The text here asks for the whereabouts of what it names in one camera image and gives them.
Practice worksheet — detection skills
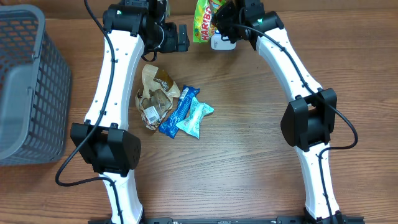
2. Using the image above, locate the green gummy candy bag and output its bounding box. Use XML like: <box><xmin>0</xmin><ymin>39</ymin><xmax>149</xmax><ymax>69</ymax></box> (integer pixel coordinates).
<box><xmin>193</xmin><ymin>0</ymin><xmax>227</xmax><ymax>43</ymax></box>

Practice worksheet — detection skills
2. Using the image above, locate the beige brown snack bag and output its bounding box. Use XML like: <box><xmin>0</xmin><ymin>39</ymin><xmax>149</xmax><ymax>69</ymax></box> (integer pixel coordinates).
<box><xmin>135</xmin><ymin>64</ymin><xmax>180</xmax><ymax>131</ymax></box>

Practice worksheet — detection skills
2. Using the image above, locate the blue cookie packet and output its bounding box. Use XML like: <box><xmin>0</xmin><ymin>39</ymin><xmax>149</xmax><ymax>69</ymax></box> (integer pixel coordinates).
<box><xmin>159</xmin><ymin>85</ymin><xmax>200</xmax><ymax>139</ymax></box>

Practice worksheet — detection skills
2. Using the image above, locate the light teal snack packet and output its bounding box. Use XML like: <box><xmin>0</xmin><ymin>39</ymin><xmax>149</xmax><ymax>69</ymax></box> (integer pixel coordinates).
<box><xmin>176</xmin><ymin>97</ymin><xmax>214</xmax><ymax>139</ymax></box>

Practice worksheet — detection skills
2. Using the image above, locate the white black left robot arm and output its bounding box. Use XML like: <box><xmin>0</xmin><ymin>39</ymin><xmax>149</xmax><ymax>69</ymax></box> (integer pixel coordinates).
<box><xmin>70</xmin><ymin>1</ymin><xmax>189</xmax><ymax>223</ymax></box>

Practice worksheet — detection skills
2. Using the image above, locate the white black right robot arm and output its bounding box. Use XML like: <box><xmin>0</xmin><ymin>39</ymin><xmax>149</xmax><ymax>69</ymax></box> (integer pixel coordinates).
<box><xmin>211</xmin><ymin>1</ymin><xmax>345</xmax><ymax>223</ymax></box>

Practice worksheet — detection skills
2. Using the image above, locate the white barcode scanner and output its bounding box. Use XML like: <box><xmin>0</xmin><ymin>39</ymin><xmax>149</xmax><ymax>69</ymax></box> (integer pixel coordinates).
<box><xmin>210</xmin><ymin>30</ymin><xmax>236</xmax><ymax>50</ymax></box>

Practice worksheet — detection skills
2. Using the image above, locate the grey plastic mesh basket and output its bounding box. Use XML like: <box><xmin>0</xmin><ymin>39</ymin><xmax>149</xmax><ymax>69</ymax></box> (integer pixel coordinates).
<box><xmin>1</xmin><ymin>4</ymin><xmax>72</xmax><ymax>166</ymax></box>

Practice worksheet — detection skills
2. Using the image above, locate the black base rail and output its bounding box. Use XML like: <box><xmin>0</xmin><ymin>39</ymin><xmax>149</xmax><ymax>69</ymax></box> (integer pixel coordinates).
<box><xmin>87</xmin><ymin>215</ymin><xmax>365</xmax><ymax>224</ymax></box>

